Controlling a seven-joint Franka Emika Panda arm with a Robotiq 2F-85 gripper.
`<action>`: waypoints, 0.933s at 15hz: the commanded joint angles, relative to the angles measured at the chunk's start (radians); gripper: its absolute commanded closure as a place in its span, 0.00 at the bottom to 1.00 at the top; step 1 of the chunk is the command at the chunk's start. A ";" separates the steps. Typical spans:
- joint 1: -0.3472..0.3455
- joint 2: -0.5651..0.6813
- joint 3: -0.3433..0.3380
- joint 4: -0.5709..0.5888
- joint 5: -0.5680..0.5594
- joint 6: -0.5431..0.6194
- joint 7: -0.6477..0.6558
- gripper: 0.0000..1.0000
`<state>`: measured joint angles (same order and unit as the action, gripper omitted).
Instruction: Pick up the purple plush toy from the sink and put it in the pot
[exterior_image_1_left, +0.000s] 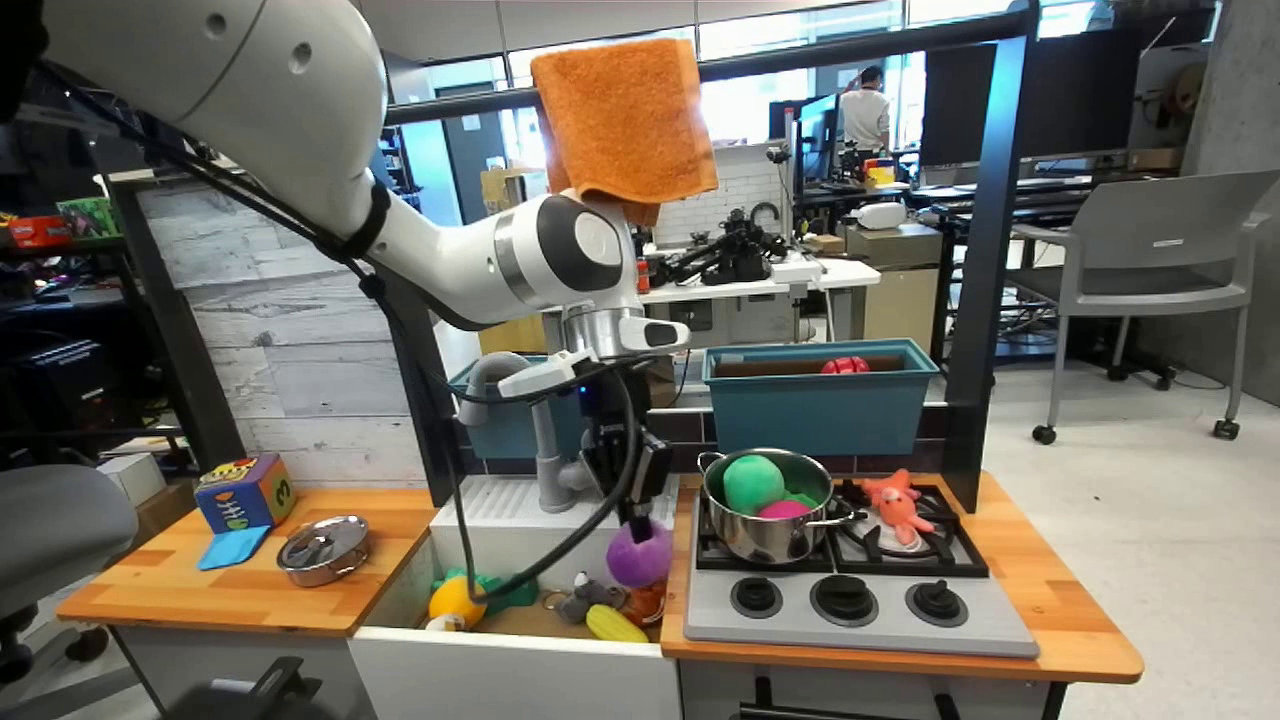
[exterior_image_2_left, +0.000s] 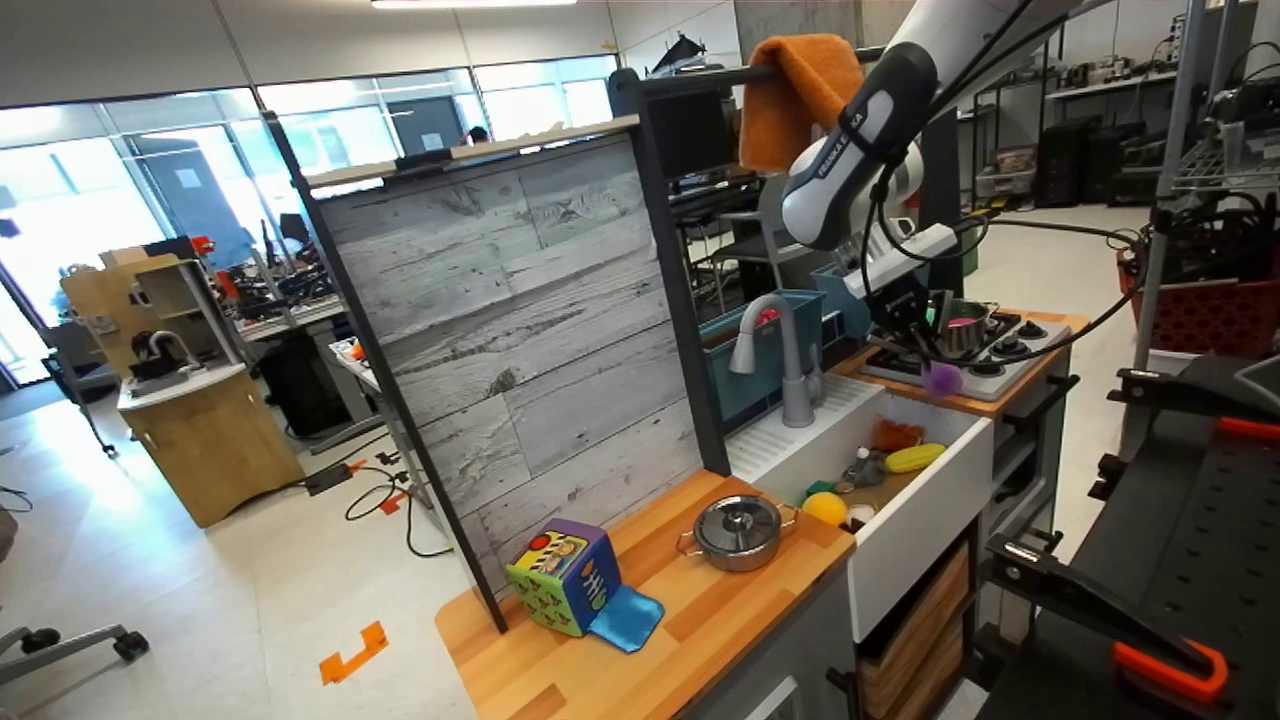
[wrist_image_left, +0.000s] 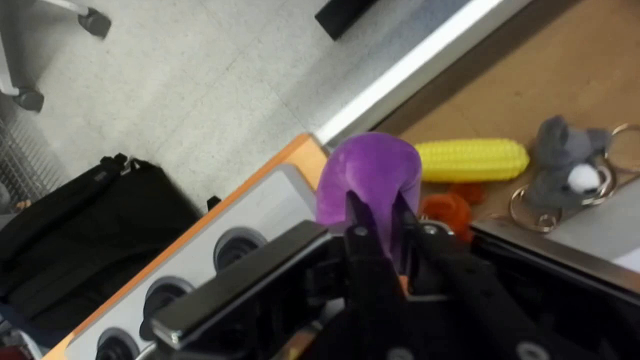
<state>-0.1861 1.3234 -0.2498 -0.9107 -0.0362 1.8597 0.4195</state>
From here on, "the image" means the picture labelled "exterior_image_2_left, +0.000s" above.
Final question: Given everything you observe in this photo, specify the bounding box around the orange towel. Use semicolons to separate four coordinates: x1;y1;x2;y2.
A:
736;33;870;176

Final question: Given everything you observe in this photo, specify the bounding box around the wooden toy kitchen counter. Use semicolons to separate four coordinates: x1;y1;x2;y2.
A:
434;309;1091;720

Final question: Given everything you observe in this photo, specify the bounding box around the small metal bowl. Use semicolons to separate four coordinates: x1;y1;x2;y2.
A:
676;491;792;576

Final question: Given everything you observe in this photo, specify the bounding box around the orange clamp handle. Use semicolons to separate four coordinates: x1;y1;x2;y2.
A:
1212;412;1280;446
1108;634;1233;712

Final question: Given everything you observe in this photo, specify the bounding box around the colourful soft cube toy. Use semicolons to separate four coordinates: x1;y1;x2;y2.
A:
502;514;670;655

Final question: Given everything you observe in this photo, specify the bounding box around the grey wood backsplash panel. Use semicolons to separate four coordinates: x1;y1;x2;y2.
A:
311;133;711;565

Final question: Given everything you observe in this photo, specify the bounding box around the grey toy stove top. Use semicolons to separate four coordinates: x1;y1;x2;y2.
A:
852;301;1072;404

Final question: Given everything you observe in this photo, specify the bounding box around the steel cooking pot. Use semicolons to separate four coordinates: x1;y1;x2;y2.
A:
937;309;1003;369

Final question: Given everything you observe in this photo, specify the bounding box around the yellow green plush pineapple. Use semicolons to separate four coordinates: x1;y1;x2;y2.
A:
795;477;858;531

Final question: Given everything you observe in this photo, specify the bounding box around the black kitchen frame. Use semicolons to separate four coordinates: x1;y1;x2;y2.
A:
266;51;963;634

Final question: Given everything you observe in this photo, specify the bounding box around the red crate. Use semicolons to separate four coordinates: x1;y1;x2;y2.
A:
1118;244;1280;358

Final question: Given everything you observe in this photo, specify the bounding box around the grey chair base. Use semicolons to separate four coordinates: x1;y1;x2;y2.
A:
0;618;154;692

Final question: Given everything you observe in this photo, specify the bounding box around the teal storage bin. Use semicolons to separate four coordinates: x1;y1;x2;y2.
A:
814;265;893;346
697;295;804;433

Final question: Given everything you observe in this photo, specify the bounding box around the grey toy faucet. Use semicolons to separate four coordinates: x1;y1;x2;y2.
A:
730;286;824;433

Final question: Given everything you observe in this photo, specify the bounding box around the plywood cabinet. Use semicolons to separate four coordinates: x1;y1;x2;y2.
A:
116;357;310;531

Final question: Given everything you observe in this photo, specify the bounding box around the white toy sink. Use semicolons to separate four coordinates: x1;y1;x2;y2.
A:
724;377;1002;648

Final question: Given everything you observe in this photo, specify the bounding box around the yellow toy banana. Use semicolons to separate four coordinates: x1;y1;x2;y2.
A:
880;439;954;480

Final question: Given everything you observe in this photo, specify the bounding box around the grey small toy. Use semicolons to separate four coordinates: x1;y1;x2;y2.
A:
840;442;893;491

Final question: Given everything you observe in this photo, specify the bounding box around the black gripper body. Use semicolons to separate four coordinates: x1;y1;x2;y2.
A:
893;274;992;351

